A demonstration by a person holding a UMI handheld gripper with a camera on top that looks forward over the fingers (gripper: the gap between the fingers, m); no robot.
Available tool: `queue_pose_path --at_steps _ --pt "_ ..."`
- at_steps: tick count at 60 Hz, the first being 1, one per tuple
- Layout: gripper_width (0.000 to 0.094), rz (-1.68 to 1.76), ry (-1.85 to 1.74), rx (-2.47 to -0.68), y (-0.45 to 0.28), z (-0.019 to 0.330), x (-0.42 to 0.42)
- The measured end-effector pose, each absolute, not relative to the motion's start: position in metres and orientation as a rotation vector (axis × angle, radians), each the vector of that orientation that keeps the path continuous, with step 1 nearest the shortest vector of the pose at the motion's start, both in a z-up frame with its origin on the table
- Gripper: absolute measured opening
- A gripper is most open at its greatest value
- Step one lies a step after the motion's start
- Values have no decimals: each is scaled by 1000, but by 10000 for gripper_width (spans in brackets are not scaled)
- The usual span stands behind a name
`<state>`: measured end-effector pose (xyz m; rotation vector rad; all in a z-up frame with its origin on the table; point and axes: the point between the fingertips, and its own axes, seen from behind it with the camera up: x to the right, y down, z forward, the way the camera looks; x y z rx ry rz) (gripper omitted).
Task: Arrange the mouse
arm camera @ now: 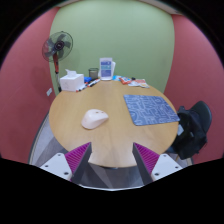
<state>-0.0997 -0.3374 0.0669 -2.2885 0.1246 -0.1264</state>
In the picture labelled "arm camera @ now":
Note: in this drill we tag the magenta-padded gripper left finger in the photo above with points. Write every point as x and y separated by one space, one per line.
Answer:
77 157

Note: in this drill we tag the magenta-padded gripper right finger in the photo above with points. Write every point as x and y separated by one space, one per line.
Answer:
146 157

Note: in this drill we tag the cream computer mouse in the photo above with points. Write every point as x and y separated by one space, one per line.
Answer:
94 119

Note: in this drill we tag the blue patterned mouse pad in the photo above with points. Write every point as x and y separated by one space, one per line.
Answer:
150 109

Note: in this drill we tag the black bag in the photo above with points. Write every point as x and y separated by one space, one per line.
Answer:
190 133

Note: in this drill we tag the whiteboard marker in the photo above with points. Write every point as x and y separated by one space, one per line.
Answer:
93 82
82 87

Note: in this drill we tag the black office chair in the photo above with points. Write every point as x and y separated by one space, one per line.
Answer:
204 111

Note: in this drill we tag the orange and white snack packet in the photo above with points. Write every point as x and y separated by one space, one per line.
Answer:
142 83

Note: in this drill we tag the white tissue box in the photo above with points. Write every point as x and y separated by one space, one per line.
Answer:
71 83

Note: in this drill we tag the blue whiteboard eraser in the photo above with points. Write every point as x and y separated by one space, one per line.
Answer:
87 79

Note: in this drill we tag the blue snack packet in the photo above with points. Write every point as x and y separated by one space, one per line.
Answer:
116 78

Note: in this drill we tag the dark mesh pen cup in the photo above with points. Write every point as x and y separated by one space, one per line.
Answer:
93 73

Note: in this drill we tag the acrylic sign stand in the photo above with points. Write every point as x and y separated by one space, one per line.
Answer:
106 69

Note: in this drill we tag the standing electric fan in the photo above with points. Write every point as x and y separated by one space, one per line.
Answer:
57 46

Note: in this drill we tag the white wall outlet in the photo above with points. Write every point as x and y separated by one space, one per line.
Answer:
49 92

